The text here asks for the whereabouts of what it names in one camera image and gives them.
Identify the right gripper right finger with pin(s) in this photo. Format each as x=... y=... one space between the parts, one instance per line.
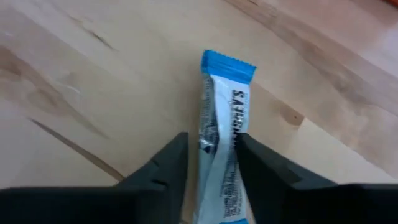
x=311 y=205

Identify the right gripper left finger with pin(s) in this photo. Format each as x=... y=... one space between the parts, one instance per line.
x=93 y=205

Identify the blue white Hershey's candy bar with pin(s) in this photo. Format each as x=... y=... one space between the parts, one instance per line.
x=227 y=102

